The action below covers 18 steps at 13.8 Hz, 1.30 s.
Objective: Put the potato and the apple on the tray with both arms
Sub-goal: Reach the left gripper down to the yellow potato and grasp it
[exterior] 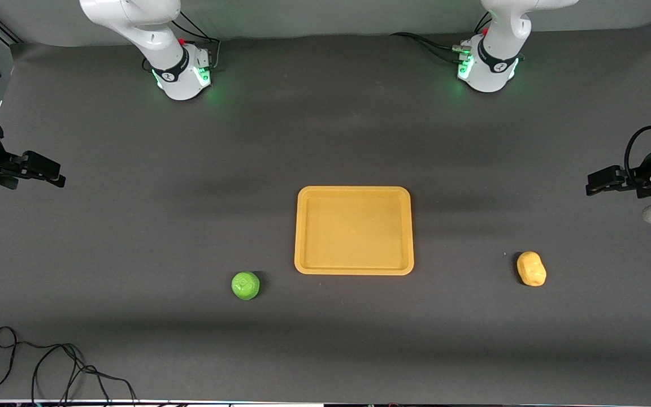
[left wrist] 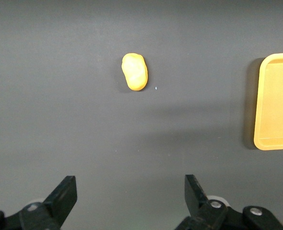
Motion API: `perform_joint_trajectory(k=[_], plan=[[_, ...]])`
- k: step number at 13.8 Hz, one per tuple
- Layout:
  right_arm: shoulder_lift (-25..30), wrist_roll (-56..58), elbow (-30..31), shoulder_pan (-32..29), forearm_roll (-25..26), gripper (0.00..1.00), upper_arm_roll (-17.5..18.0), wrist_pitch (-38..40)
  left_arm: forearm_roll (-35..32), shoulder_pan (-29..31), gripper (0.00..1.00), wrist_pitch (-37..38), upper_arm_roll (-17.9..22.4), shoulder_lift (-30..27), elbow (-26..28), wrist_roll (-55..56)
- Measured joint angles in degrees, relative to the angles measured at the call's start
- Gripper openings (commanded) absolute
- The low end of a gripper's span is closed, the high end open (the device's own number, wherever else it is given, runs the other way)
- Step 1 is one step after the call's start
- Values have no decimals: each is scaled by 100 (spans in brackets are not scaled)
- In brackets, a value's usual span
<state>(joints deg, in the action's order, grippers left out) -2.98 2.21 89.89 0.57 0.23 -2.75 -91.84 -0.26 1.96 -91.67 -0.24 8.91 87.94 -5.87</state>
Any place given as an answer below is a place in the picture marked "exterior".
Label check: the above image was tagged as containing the yellow toy potato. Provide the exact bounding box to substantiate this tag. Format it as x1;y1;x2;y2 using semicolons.
517;252;547;287

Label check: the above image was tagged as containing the green toy apple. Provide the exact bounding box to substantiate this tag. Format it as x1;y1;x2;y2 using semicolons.
231;271;261;301

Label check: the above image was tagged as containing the yellow plastic tray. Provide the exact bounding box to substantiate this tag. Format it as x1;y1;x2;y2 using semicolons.
294;186;415;276

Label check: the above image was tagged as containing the aluminium frame rail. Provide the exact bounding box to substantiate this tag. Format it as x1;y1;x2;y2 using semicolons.
0;19;24;47

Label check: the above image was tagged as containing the thin black loose cable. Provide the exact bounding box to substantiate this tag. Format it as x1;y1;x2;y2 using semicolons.
0;326;140;405

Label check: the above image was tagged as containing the black right arm base cable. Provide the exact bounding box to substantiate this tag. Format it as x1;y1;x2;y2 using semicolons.
142;11;222;74

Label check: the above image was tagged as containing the black arm base cable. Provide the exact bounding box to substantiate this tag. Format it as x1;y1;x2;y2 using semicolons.
142;11;222;74
390;11;493;64

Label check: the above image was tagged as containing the black left arm base cable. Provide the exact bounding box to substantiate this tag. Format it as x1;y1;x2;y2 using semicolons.
390;11;493;64

